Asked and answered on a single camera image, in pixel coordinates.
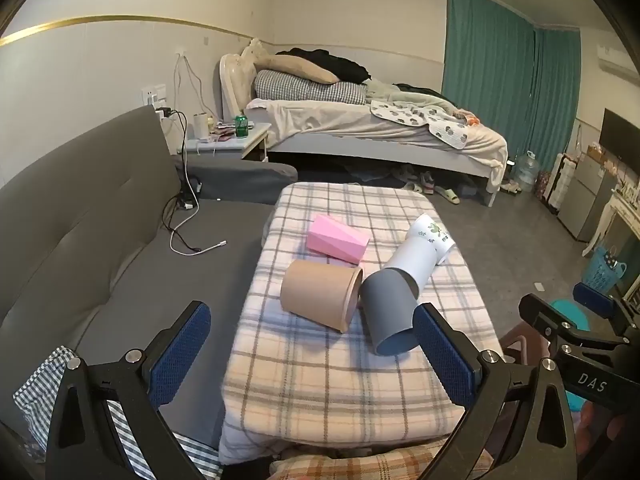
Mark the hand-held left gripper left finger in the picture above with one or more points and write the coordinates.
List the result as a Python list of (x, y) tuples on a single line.
[(180, 355)]

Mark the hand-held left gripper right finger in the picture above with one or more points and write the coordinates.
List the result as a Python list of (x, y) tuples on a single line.
[(445, 360)]

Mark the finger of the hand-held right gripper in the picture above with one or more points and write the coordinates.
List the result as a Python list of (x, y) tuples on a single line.
[(595, 300), (550, 322)]

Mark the grey cup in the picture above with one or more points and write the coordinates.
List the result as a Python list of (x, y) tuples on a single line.
[(385, 310)]

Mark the plain white cup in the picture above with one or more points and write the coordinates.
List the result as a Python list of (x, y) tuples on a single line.
[(412, 265)]

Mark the white floral print cup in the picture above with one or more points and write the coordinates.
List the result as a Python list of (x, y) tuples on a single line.
[(431, 232)]

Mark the brown cup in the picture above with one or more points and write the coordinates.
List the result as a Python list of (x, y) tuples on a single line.
[(315, 292)]

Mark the pink faceted cup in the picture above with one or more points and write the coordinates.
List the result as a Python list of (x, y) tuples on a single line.
[(335, 240)]

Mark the person's right hand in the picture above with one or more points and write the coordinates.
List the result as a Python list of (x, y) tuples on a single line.
[(614, 430)]

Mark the teal plastic stool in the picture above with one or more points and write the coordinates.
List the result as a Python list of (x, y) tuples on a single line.
[(567, 312)]

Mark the blue plastic basket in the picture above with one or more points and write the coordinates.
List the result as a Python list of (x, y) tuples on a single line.
[(602, 270)]

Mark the white side table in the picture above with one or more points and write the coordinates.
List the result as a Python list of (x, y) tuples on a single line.
[(620, 215)]

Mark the silver mini fridge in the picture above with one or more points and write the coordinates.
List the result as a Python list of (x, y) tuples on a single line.
[(585, 200)]

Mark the plaid tablecloth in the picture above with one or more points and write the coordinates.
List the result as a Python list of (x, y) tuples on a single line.
[(310, 380)]

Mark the orange plaid cloth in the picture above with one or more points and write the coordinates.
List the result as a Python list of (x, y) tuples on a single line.
[(350, 465)]

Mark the clear water jug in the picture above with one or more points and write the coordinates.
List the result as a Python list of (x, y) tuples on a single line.
[(525, 172)]

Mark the blue gingham cloth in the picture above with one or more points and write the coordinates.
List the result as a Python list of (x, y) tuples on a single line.
[(35, 400)]

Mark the black power strip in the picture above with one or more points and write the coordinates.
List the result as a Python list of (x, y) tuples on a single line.
[(190, 200)]

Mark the grey sofa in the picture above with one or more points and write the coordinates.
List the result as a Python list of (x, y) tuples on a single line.
[(75, 240)]

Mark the green slipper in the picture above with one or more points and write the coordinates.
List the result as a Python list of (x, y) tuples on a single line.
[(447, 195)]

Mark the black television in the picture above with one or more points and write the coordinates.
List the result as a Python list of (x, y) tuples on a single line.
[(620, 137)]

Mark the white nightstand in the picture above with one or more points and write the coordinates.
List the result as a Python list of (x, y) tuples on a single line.
[(235, 146)]

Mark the white cylinder container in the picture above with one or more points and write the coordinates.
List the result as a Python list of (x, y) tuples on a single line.
[(201, 126)]

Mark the green can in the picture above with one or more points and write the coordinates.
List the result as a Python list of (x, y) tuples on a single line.
[(242, 127)]

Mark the patterned white blanket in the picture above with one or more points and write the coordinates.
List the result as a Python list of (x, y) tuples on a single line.
[(425, 117)]

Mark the white air conditioner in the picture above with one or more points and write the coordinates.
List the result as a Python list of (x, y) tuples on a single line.
[(615, 57)]

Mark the white bed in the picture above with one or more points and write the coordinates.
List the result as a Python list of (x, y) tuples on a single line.
[(350, 125)]

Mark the teal curtain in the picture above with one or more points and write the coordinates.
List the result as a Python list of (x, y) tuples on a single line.
[(500, 60)]

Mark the checked pillow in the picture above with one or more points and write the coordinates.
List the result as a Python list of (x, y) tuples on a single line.
[(305, 89)]

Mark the beige pillow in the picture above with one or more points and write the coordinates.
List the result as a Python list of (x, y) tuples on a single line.
[(300, 67)]

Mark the black clothes pile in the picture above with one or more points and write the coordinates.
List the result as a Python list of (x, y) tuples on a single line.
[(340, 62)]

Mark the white wall socket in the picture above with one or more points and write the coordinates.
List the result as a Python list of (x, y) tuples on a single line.
[(154, 93)]

